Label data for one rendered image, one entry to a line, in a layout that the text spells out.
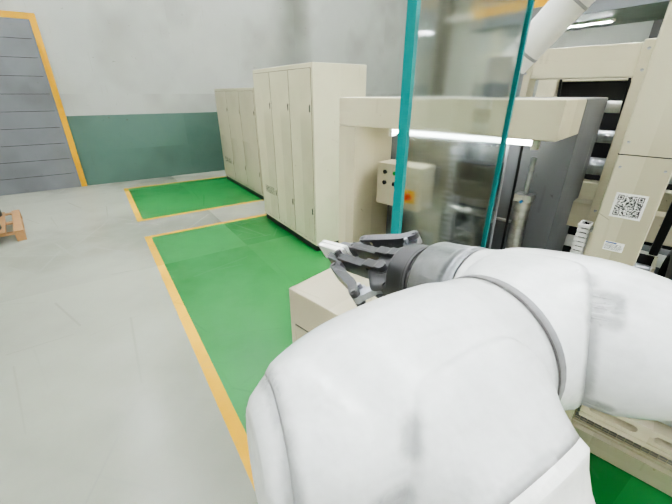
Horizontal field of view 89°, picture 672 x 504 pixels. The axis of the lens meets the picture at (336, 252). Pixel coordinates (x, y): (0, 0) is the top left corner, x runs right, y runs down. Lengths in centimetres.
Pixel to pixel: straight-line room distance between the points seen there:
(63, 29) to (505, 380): 911
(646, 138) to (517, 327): 113
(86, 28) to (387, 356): 908
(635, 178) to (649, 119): 16
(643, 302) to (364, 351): 17
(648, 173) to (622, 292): 107
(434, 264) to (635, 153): 104
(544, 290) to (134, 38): 912
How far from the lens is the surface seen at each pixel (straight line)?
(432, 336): 17
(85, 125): 910
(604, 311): 26
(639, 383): 26
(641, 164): 132
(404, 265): 37
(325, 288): 106
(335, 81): 407
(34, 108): 908
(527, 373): 19
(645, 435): 157
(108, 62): 912
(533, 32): 167
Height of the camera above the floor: 182
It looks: 25 degrees down
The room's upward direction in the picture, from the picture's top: straight up
